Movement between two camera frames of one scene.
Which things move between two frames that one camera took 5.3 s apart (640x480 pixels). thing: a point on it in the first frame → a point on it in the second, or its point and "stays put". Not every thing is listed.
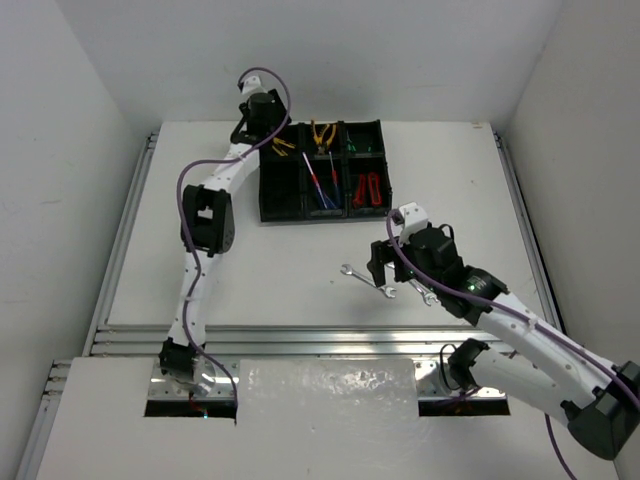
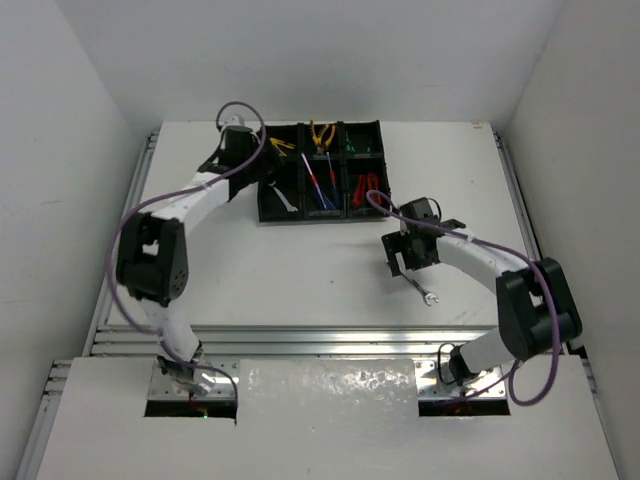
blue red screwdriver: [316, 181] stays put
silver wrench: [425, 294] stays put
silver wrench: [348, 270] → [289, 208]
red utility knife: [374, 182] stays put
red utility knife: [358, 202] stays put
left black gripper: [279, 107] → [267, 163]
